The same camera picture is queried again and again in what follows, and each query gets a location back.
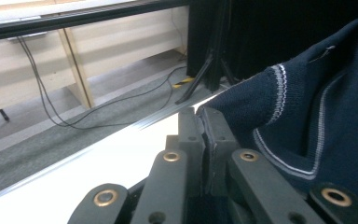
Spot black metal bar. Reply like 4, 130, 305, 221
0, 0, 190, 43

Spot aluminium floor rail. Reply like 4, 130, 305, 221
117, 98, 208, 138

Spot yellow black floor tape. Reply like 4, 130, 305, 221
172, 77, 197, 90

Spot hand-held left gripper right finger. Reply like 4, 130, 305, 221
198, 106, 241, 198

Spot dark knit vest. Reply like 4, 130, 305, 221
199, 13, 358, 208

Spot black curtain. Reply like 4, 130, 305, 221
186, 0, 358, 94

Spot black stand legs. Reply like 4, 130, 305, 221
174, 0, 241, 105

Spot beige wooden cabinet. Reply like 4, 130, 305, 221
0, 0, 190, 116

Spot black wall cable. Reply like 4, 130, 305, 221
21, 36, 175, 129
17, 36, 189, 130

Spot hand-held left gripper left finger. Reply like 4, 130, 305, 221
166, 106, 206, 199

